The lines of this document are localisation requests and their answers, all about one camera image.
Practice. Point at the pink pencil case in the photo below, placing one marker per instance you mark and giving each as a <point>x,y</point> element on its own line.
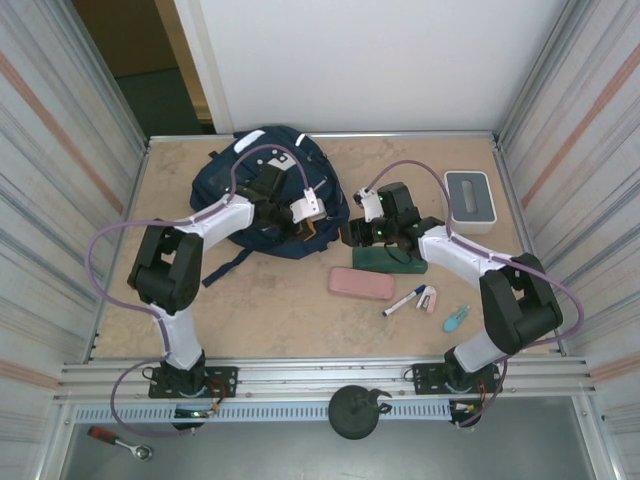
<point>360,283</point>

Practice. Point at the navy blue backpack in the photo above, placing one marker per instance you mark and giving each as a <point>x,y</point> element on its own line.
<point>220,175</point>

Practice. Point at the blue white marker pen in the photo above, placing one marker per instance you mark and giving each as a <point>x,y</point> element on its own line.
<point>400,302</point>

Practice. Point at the small pink white stapler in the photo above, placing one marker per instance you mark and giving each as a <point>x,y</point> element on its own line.
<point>431,300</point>

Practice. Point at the light blue correction tape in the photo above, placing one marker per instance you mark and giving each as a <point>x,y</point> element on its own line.
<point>452,322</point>

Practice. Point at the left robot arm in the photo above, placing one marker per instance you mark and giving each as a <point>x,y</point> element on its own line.
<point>170,270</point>

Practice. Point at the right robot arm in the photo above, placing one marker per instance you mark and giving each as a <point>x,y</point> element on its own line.
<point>520,305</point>

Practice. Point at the grey white tissue box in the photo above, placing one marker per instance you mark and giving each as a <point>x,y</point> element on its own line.
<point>470,220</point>

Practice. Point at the aluminium table edge rail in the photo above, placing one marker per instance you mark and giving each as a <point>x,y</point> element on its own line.
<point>400,135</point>

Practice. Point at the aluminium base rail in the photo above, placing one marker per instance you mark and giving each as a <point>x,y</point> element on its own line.
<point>300,372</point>

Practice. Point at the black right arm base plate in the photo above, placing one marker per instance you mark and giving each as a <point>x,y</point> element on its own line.
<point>425,375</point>

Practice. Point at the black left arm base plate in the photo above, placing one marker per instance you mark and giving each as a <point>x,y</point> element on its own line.
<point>225,375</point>

